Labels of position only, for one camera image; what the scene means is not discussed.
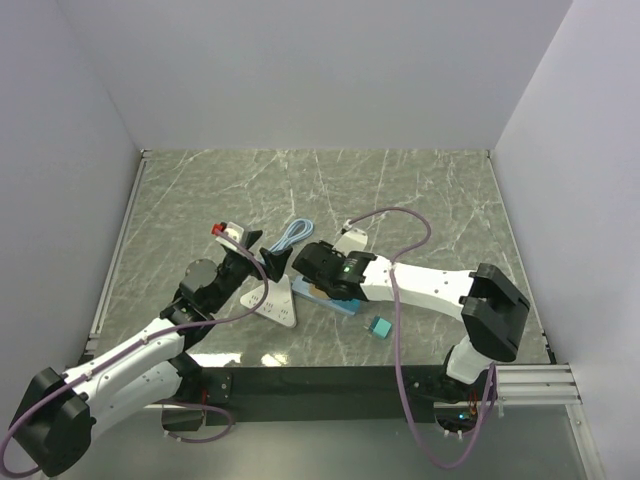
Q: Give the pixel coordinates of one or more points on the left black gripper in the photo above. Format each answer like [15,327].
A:
[274,261]

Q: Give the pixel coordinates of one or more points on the teal cube adapter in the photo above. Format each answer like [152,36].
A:
[380,327]

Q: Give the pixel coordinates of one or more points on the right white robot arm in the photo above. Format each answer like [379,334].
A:
[491,308]

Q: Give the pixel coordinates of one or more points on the wooden cube plug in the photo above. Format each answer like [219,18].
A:
[317,293]

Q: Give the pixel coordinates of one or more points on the white triangular power strip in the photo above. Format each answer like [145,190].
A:
[278,306]

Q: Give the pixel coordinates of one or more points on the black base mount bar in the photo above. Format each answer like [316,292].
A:
[272,394]

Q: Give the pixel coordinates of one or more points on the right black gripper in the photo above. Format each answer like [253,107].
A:
[328,249]

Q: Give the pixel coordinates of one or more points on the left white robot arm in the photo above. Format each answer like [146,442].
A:
[60,414]

